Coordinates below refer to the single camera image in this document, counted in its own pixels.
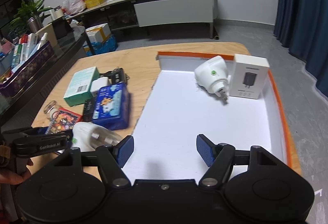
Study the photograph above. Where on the blue tissue packet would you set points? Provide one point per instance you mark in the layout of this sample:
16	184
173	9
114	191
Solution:
111	106

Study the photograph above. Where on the row of books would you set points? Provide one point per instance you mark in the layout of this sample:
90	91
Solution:
28	47

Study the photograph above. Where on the green cardboard box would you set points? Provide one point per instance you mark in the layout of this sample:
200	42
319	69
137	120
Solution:
79	85

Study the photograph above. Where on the leafy green plant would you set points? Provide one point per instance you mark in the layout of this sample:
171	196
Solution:
28	8

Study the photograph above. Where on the white charger box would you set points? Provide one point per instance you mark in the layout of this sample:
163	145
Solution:
247	77

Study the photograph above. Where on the white and yellow carton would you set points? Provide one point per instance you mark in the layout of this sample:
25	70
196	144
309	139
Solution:
98	33

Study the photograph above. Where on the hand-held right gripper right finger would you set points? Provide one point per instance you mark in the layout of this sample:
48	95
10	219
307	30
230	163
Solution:
205	149

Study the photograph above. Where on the playing card box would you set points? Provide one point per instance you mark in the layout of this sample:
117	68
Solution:
64	121

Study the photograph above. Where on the glass coffee table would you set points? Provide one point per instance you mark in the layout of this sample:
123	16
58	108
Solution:
66	45

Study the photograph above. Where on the black box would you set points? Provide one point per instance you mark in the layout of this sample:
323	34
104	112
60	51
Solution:
61	29

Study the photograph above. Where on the blue pack of bottles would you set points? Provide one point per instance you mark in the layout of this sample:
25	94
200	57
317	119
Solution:
105	45

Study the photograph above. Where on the white plastic bag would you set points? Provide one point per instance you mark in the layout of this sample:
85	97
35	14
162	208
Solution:
74	3

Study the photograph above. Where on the white roll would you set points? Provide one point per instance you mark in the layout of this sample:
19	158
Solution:
56	13

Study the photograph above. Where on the white cube charger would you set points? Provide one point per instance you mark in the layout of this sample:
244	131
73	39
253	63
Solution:
100	86

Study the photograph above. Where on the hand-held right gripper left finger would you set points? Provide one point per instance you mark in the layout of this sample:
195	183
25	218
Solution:
125	151

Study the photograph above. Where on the black car key fob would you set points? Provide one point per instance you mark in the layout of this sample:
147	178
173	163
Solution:
117	75

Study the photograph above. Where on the steel tumbler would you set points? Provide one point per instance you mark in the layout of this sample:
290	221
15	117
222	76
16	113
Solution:
34	24

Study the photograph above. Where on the glass bottle with white cap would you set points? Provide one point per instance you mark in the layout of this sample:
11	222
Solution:
52	110

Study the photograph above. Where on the blue curtain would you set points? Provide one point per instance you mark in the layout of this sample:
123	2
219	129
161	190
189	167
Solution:
302	8

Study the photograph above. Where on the white plug-in repeller with bottle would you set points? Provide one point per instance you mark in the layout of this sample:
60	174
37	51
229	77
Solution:
85	136

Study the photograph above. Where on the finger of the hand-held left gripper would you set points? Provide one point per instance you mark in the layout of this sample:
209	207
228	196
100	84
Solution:
38	147
53	131

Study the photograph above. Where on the white tray with orange rim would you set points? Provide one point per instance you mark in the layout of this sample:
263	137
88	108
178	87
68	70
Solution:
179	116

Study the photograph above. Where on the person's left hand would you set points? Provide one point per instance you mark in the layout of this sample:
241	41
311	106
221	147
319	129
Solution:
12	178

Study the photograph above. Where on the white television cabinet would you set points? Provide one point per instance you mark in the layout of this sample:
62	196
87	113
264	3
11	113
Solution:
174	8

